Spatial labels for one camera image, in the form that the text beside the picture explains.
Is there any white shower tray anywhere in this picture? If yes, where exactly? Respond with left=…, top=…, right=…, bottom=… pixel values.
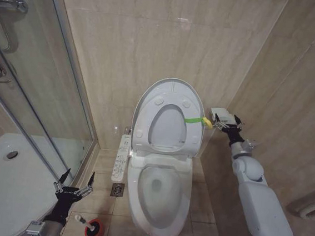
left=0, top=132, right=93, bottom=236

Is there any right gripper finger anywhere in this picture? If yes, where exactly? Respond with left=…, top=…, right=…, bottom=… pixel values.
left=213, top=113, right=231, bottom=131
left=232, top=113, right=245, bottom=130

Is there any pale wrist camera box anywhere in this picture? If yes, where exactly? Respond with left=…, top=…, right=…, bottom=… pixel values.
left=209, top=106, right=237, bottom=124

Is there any white toilet seat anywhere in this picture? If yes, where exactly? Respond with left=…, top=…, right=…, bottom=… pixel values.
left=132, top=77, right=207, bottom=158

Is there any white-handled toilet brush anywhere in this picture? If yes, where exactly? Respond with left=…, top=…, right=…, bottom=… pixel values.
left=72, top=213, right=103, bottom=233

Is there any white toilet bowl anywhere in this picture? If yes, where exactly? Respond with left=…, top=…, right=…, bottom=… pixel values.
left=122, top=145, right=196, bottom=236

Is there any chrome shower mixer tap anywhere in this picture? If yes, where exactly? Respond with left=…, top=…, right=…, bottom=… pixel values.
left=0, top=0, right=30, bottom=14

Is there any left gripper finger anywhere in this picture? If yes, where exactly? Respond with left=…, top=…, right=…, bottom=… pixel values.
left=74, top=170, right=97, bottom=199
left=52, top=166, right=72, bottom=194

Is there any glass shower door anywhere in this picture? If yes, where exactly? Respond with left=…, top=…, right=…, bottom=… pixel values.
left=0, top=0, right=109, bottom=184

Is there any white toilet control panel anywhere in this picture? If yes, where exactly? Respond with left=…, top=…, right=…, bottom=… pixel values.
left=111, top=133, right=133, bottom=183

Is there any square metal floor drain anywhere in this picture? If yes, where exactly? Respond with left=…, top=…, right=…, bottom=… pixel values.
left=110, top=182, right=126, bottom=198

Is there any white toilet lid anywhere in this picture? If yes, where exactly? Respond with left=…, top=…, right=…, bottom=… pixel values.
left=129, top=75, right=209, bottom=159

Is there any green strap with yellow tab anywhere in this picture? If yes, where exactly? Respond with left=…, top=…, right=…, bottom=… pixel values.
left=183, top=114, right=214, bottom=129

